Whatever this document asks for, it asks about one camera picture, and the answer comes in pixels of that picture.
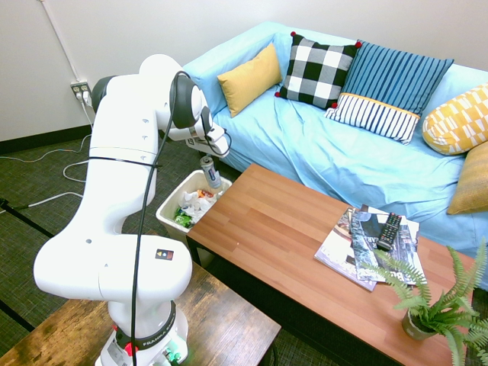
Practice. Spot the light blue covered sofa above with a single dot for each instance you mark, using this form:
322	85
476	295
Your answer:
362	164

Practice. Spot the yellow white patterned pillow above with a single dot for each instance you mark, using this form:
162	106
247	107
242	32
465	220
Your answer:
457	122

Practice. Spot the green fern plant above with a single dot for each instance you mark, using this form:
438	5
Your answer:
450	305

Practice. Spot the rustic dark wooden table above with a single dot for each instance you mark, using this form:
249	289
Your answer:
221	316

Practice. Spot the green snack wrapper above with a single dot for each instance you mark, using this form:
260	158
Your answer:
183	219

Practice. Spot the black remote control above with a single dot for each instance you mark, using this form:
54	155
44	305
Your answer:
390	232

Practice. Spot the orange red wrapper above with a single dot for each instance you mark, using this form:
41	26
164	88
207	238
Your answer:
207	194

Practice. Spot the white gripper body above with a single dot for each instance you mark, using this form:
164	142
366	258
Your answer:
215	146

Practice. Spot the black white checkered pillow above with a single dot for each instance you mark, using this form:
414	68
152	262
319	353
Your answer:
316	70

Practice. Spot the white crumpled paper trash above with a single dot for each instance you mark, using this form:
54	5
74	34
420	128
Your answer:
198	206

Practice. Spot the reddish wooden coffee table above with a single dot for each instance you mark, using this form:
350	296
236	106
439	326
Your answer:
289	248

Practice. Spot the dark cover magazine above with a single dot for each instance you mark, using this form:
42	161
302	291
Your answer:
366	248

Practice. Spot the stack of magazines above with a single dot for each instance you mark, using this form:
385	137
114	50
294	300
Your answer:
335	251

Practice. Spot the silver blue drink can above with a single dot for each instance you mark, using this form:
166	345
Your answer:
212	173

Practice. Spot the white power plug adapter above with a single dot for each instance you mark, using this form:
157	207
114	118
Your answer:
87	98

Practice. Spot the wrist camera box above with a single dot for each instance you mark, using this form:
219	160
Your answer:
217	131

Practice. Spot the black stand leg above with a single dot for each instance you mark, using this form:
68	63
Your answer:
26	219
17	315

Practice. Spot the grey plant pot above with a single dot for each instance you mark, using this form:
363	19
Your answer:
415	329

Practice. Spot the white plastic trash bin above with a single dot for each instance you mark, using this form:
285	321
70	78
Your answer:
167	217

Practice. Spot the mustard woven pillow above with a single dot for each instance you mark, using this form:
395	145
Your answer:
472	183

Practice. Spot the blue striped pillow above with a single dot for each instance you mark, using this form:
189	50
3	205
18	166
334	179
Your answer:
389	87

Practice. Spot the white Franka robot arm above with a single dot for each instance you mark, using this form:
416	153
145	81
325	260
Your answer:
114	190

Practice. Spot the plain yellow pillow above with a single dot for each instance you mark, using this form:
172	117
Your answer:
251	78

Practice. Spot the white wall conduit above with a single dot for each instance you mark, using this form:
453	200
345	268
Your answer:
61	42

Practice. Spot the wall power outlet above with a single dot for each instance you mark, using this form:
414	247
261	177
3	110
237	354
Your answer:
78	88

